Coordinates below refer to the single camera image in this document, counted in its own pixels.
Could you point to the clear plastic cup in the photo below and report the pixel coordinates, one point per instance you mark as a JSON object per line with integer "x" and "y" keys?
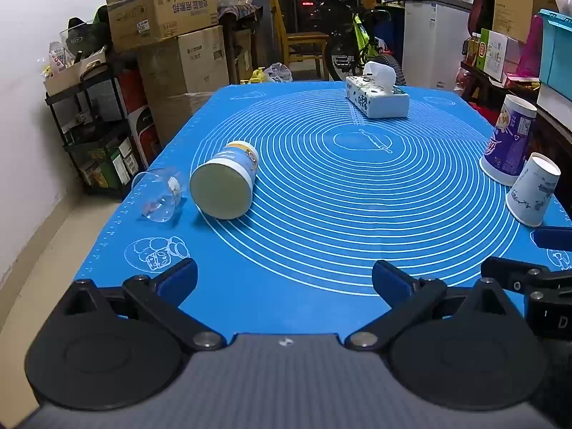
{"x": 156, "y": 194}

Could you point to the blue silicone baking mat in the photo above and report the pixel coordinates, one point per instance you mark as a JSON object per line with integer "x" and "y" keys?
{"x": 339, "y": 196}

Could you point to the flat brown cardboard sheet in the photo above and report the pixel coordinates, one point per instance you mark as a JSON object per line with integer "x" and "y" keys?
{"x": 518, "y": 4}

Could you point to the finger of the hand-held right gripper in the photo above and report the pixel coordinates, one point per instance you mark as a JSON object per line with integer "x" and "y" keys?
{"x": 554, "y": 237}
{"x": 518, "y": 272}

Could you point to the green and black bicycle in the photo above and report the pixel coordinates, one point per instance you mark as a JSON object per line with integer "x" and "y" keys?
{"x": 357, "y": 40}

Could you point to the lying blue paper cup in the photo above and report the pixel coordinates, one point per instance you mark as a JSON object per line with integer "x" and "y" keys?
{"x": 228, "y": 178}

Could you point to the purple paper cup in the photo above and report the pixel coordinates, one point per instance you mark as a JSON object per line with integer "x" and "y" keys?
{"x": 509, "y": 143}

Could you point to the pink bag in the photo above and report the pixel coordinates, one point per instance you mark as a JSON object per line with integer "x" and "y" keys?
{"x": 531, "y": 49}

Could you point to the white chest freezer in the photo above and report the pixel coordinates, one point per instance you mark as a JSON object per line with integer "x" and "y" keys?
{"x": 435, "y": 44}

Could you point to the white blue-patterned paper cup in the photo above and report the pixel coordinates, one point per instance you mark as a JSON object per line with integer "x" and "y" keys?
{"x": 534, "y": 192}

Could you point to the wooden chair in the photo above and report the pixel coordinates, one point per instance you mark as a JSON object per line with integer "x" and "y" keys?
{"x": 304, "y": 42}

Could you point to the black metal shelf rack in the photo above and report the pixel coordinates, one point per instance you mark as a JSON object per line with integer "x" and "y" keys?
{"x": 96, "y": 143}

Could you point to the plastic-wrapped brown carton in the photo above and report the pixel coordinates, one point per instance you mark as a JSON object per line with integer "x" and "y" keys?
{"x": 183, "y": 114}

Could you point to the yellow toy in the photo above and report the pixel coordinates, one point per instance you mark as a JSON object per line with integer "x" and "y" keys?
{"x": 254, "y": 76}

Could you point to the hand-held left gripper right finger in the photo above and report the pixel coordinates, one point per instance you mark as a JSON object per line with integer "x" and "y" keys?
{"x": 393, "y": 282}

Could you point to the black helmet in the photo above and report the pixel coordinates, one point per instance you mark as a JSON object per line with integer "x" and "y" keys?
{"x": 87, "y": 38}

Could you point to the white tissue box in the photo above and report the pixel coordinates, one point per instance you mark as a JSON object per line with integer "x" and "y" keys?
{"x": 380, "y": 94}

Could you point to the white and brown cardboard box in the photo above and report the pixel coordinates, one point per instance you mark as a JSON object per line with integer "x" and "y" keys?
{"x": 196, "y": 62}

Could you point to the green and white box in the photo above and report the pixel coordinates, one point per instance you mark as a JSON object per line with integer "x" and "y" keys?
{"x": 494, "y": 53}

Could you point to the red and black box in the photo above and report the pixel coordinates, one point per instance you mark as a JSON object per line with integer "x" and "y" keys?
{"x": 143, "y": 129}

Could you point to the clear plastic bag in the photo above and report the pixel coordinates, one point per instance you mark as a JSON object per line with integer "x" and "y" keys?
{"x": 279, "y": 73}

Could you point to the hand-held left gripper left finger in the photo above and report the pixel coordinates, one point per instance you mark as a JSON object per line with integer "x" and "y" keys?
{"x": 178, "y": 282}

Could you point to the teal plastic storage bin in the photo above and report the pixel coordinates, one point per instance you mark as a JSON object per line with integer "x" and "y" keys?
{"x": 558, "y": 53}

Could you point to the shallow cardboard tray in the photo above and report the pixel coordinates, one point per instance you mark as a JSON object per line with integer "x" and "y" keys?
{"x": 73, "y": 73}

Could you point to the large brown cardboard box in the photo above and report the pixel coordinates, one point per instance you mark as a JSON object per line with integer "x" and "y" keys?
{"x": 161, "y": 15}

